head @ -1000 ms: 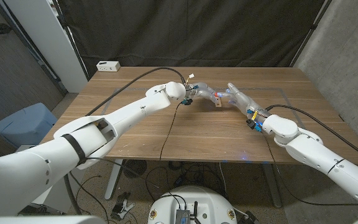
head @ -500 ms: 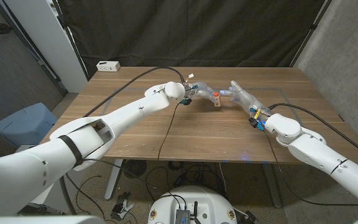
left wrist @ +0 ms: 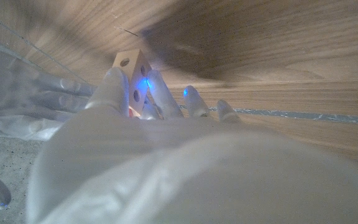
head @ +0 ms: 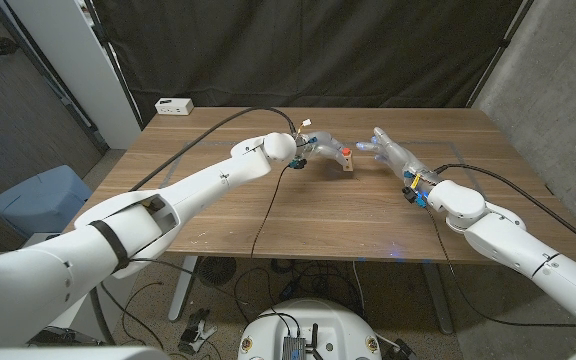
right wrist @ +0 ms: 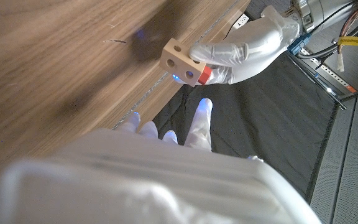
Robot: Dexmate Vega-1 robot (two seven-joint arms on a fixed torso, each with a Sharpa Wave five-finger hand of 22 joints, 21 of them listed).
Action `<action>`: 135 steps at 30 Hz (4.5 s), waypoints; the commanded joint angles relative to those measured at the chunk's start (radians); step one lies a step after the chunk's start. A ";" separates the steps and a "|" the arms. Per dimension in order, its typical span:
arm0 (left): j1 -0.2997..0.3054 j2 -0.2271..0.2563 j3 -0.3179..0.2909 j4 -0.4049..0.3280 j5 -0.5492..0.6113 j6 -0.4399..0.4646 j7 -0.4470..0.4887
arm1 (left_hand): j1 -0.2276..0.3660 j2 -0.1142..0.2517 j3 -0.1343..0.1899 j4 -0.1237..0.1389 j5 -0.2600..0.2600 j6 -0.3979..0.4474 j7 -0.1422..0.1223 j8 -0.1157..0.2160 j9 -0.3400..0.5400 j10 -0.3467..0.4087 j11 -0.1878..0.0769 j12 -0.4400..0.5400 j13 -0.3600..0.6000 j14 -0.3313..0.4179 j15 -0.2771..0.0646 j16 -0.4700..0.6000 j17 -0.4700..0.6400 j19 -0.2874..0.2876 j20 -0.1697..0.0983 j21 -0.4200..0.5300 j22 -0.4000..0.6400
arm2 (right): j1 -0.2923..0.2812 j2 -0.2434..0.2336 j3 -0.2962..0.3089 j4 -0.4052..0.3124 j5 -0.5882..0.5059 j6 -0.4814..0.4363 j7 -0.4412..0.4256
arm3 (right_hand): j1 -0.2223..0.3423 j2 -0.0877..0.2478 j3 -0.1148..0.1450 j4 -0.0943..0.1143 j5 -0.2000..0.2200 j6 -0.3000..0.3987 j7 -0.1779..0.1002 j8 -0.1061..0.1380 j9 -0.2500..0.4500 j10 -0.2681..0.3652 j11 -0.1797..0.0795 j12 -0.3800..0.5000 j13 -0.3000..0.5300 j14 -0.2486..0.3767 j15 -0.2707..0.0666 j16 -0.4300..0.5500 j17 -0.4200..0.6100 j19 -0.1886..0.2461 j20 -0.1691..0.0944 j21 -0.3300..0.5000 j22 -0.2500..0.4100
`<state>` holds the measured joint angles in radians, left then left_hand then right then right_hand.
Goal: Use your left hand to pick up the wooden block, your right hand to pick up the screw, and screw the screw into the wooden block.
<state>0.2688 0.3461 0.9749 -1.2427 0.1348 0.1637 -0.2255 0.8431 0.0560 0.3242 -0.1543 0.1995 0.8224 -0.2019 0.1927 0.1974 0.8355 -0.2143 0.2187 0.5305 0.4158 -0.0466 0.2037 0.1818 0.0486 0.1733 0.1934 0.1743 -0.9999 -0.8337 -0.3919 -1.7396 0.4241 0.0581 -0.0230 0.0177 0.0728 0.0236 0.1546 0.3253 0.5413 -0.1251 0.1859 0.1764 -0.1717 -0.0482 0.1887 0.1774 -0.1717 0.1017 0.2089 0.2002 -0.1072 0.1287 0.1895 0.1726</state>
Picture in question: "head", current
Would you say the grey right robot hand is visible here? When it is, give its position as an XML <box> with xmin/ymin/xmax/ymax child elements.
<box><xmin>356</xmin><ymin>126</ymin><xmax>444</xmax><ymax>194</ymax></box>

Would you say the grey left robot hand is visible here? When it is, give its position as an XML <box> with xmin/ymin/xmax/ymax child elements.
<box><xmin>293</xmin><ymin>130</ymin><xmax>354</xmax><ymax>170</ymax></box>

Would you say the grey table leg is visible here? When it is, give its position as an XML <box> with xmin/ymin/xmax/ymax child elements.
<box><xmin>420</xmin><ymin>262</ymin><xmax>454</xmax><ymax>335</ymax></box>

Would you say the black backdrop stand pole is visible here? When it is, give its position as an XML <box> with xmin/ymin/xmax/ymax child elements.
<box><xmin>467</xmin><ymin>0</ymin><xmax>537</xmax><ymax>108</ymax></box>
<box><xmin>83</xmin><ymin>0</ymin><xmax>144</xmax><ymax>130</ymax></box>

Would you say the white power strip box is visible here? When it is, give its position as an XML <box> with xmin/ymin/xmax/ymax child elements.
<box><xmin>154</xmin><ymin>97</ymin><xmax>195</xmax><ymax>116</ymax></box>

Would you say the round black floor fan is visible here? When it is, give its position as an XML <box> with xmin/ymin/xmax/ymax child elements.
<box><xmin>197</xmin><ymin>256</ymin><xmax>237</xmax><ymax>288</ymax></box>

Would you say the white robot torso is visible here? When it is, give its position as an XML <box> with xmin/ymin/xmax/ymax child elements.
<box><xmin>237</xmin><ymin>298</ymin><xmax>383</xmax><ymax>360</ymax></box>

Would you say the small black device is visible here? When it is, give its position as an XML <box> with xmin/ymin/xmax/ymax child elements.
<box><xmin>392</xmin><ymin>338</ymin><xmax>419</xmax><ymax>360</ymax></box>

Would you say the white table leg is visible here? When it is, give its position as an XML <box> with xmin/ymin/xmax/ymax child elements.
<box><xmin>167</xmin><ymin>255</ymin><xmax>199</xmax><ymax>322</ymax></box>

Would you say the grey electronics box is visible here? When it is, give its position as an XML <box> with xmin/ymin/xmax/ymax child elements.
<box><xmin>281</xmin><ymin>335</ymin><xmax>307</xmax><ymax>360</ymax></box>

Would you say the black white floor gadget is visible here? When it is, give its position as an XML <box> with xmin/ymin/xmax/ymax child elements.
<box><xmin>177</xmin><ymin>308</ymin><xmax>218</xmax><ymax>355</ymax></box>

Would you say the white pillar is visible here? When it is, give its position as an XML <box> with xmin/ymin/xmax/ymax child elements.
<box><xmin>5</xmin><ymin>0</ymin><xmax>142</xmax><ymax>150</ymax></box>

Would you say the blue plastic bin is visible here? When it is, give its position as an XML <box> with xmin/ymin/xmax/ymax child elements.
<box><xmin>0</xmin><ymin>164</ymin><xmax>93</xmax><ymax>239</ymax></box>

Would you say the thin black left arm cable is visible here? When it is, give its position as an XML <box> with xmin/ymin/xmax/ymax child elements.
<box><xmin>130</xmin><ymin>165</ymin><xmax>292</xmax><ymax>306</ymax></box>

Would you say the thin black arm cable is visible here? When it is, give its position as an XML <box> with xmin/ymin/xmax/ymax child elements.
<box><xmin>130</xmin><ymin>165</ymin><xmax>292</xmax><ymax>306</ymax></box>
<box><xmin>425</xmin><ymin>207</ymin><xmax>576</xmax><ymax>330</ymax></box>

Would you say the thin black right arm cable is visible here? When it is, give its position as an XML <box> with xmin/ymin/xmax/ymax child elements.
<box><xmin>425</xmin><ymin>207</ymin><xmax>576</xmax><ymax>330</ymax></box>

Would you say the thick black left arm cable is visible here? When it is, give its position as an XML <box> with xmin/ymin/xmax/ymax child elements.
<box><xmin>90</xmin><ymin>107</ymin><xmax>298</xmax><ymax>346</ymax></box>

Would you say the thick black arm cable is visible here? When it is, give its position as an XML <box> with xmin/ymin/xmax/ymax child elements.
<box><xmin>433</xmin><ymin>163</ymin><xmax>576</xmax><ymax>257</ymax></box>
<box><xmin>90</xmin><ymin>107</ymin><xmax>298</xmax><ymax>346</ymax></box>

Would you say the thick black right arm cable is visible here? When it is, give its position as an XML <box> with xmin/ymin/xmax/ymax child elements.
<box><xmin>433</xmin><ymin>163</ymin><xmax>576</xmax><ymax>257</ymax></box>

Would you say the tangle of black floor cables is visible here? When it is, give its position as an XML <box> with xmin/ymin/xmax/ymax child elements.
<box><xmin>232</xmin><ymin>258</ymin><xmax>364</xmax><ymax>321</ymax></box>

